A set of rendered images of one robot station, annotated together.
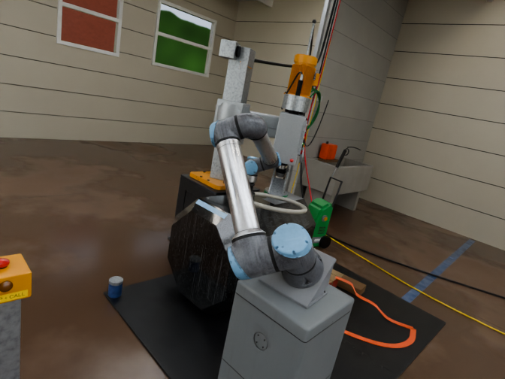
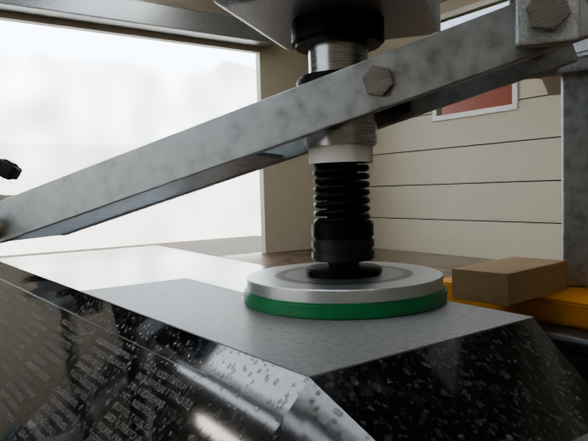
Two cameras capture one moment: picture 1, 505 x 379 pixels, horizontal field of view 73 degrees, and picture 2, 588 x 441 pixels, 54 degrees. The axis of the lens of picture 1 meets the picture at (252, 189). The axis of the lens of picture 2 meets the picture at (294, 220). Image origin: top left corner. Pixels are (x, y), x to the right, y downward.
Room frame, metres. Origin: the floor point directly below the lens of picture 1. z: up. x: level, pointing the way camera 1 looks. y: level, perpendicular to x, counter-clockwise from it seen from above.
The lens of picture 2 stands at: (3.10, -0.83, 0.97)
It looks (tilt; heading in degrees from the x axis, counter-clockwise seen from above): 3 degrees down; 105
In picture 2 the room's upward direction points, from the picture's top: 2 degrees counter-clockwise
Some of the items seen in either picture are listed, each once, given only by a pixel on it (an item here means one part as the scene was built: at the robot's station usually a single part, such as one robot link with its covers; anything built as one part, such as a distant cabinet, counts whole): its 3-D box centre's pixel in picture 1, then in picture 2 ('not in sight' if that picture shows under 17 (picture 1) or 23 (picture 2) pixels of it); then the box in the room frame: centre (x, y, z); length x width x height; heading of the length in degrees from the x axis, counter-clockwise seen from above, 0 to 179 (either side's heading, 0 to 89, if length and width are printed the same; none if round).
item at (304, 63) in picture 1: (303, 77); not in sight; (3.65, -0.28, 1.92); 0.31 x 0.28 x 0.40; 86
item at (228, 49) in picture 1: (230, 50); not in sight; (3.31, 0.45, 2.00); 0.20 x 0.18 x 0.15; 48
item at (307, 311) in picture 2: not in sight; (343, 282); (2.99, -0.22, 0.86); 0.22 x 0.22 x 0.04
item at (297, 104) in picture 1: (295, 105); not in sight; (3.34, -0.24, 1.64); 0.96 x 0.25 x 0.17; 176
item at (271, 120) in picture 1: (250, 122); not in sight; (3.49, 0.15, 1.39); 0.74 x 0.34 x 0.25; 111
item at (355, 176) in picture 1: (335, 186); not in sight; (5.85, -1.41, 0.43); 1.30 x 0.62 x 0.86; 140
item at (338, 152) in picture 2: not in sight; (339, 147); (2.99, -0.22, 1.01); 0.07 x 0.07 x 0.04
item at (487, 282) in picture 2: not in sight; (510, 278); (3.21, 0.19, 0.81); 0.20 x 0.10 x 0.05; 56
